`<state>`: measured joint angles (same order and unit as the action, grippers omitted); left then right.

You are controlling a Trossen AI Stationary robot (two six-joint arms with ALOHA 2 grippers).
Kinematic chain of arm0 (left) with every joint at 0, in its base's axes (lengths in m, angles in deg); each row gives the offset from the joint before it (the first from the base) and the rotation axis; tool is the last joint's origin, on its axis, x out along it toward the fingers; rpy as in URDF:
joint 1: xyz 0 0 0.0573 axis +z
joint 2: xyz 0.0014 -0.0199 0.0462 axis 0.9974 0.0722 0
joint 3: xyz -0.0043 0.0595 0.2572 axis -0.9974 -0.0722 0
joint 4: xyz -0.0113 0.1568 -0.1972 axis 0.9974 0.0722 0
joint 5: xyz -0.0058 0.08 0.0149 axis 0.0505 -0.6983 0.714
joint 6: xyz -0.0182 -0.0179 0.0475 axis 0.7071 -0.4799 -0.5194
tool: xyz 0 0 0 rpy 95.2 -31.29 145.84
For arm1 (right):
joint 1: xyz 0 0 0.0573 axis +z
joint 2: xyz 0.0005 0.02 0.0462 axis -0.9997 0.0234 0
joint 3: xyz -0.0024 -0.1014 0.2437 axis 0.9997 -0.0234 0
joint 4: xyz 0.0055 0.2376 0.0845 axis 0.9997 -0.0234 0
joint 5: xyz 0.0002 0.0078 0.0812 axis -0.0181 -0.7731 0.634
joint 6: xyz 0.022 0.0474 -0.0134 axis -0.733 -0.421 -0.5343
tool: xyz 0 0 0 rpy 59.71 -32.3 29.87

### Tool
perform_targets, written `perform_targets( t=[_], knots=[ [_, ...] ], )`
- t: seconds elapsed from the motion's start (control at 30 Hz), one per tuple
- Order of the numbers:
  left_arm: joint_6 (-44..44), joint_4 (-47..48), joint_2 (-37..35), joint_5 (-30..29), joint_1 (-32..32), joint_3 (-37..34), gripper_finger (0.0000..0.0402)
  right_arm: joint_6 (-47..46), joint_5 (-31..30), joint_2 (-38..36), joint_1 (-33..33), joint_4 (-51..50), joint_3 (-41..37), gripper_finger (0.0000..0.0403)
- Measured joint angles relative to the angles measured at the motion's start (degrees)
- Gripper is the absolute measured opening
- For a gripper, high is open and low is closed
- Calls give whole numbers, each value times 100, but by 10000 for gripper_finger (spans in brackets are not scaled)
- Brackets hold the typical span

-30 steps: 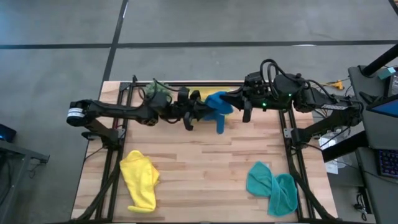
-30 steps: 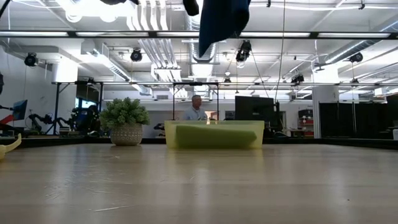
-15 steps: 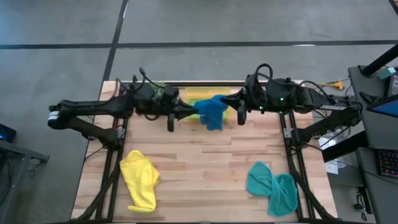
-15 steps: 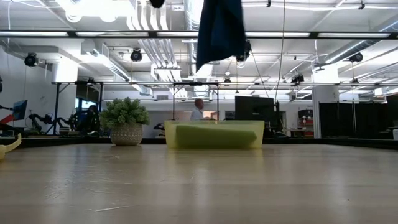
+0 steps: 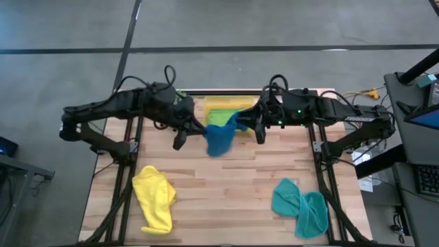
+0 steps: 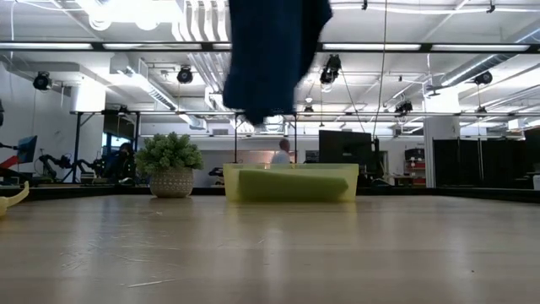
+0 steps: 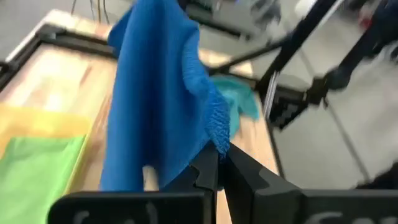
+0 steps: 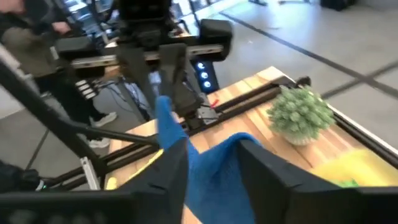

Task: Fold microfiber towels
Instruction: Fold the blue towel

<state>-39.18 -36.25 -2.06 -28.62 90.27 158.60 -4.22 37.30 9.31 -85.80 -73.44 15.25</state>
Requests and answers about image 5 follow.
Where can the teal microfiber towel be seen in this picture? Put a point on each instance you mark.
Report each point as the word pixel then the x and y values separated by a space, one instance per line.
pixel 302 206

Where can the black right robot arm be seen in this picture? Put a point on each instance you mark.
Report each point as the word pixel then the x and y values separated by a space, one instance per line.
pixel 360 115

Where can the black pole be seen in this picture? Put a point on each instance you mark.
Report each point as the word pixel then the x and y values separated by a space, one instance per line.
pixel 418 67

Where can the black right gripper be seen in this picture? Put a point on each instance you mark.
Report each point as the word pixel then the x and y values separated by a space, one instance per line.
pixel 295 106

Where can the white paper sheets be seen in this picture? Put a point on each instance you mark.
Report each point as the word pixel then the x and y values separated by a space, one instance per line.
pixel 366 185

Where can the grey side desk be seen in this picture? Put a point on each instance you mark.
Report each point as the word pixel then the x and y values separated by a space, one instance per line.
pixel 411 147

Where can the laptop with blue screen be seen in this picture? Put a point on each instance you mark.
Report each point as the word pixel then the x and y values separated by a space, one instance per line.
pixel 427 119

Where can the blue microfiber towel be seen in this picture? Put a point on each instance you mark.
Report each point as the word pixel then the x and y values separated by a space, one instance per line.
pixel 219 140

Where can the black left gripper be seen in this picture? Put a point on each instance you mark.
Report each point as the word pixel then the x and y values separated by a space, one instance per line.
pixel 169 106

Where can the artificial green potted plant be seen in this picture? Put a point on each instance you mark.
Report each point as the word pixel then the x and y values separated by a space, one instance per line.
pixel 180 96

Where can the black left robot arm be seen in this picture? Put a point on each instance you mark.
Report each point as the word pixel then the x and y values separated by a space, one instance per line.
pixel 103 104

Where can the small teal box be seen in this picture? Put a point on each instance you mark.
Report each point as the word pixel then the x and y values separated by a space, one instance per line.
pixel 426 81

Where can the black keyboard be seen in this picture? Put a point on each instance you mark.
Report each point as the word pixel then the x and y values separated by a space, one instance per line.
pixel 428 180

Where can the green microfiber towel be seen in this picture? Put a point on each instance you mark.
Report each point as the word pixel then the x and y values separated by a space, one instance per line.
pixel 219 117

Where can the yellow translucent plastic bin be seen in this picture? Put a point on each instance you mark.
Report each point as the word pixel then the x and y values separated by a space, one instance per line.
pixel 226 102

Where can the dark device blue screen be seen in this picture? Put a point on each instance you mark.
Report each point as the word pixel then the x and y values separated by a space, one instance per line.
pixel 7 147

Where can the black aluminium table frame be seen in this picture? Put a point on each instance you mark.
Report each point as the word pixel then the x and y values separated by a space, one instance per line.
pixel 226 92

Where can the yellow microfiber towel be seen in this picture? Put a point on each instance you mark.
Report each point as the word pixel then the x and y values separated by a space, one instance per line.
pixel 154 199

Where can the dark side desk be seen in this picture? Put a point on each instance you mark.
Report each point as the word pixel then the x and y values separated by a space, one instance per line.
pixel 20 166

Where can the black slanted beam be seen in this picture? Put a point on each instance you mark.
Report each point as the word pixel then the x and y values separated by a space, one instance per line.
pixel 380 161

